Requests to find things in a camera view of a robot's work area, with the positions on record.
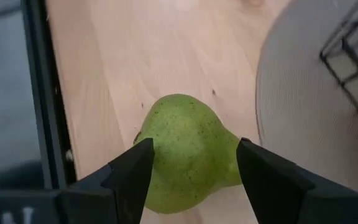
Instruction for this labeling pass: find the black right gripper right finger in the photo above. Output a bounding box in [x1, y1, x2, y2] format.
[236, 138, 358, 224]

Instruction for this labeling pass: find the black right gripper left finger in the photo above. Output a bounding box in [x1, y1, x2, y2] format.
[59, 138, 155, 224]

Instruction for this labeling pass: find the green pear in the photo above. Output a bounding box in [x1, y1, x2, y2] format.
[133, 93, 244, 215]

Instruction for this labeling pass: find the round grey placemat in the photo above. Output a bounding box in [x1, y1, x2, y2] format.
[255, 0, 358, 195]

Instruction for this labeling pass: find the black wire basket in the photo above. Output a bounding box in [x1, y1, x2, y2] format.
[319, 0, 358, 131]

